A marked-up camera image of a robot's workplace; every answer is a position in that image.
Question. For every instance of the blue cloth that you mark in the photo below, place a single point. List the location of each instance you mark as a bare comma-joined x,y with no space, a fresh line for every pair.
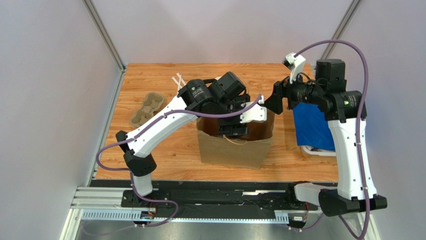
311,128

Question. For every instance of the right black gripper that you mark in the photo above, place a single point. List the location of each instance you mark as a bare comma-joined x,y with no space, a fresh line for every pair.
284,92

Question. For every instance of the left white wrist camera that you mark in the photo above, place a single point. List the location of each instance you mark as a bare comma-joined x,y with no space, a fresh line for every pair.
257,113

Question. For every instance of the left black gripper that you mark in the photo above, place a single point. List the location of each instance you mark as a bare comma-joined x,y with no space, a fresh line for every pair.
227,129

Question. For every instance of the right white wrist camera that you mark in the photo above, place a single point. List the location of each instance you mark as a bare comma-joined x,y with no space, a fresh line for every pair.
295,63

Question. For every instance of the aluminium rail frame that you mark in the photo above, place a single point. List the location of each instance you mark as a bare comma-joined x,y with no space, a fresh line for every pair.
109,210

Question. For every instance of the brown paper bag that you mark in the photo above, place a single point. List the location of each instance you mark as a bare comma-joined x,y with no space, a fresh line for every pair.
248,151

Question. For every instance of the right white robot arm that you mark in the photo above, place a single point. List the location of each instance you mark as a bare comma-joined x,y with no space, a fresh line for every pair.
346,118

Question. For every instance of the white plastic basket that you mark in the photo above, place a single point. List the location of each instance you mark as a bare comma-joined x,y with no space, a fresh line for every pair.
312,151

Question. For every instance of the white straw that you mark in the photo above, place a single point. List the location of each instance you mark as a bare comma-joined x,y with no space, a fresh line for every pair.
176,81
181,82

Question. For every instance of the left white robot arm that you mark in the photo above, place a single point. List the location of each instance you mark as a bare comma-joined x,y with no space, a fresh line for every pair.
208,98

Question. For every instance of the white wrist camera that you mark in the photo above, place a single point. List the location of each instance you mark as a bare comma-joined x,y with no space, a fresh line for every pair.
295,63
257,113

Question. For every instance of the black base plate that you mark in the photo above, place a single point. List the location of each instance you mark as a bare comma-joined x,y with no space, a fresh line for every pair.
211,199

